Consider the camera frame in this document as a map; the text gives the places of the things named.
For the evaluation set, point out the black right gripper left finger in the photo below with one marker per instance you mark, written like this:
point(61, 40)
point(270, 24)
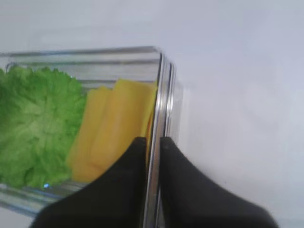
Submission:
point(114, 200)

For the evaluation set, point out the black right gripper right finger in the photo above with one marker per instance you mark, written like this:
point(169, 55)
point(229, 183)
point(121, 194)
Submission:
point(191, 200)

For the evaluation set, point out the yellow cheese slice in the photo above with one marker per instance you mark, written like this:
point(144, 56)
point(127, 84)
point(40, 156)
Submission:
point(78, 160)
point(126, 117)

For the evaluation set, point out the clear lettuce cheese container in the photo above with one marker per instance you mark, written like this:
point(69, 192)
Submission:
point(102, 67)

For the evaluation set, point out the yellow cheese slice in container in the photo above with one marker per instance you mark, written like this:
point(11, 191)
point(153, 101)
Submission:
point(78, 160)

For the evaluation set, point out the green lettuce leaf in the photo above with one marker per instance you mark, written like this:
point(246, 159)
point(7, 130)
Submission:
point(40, 114)

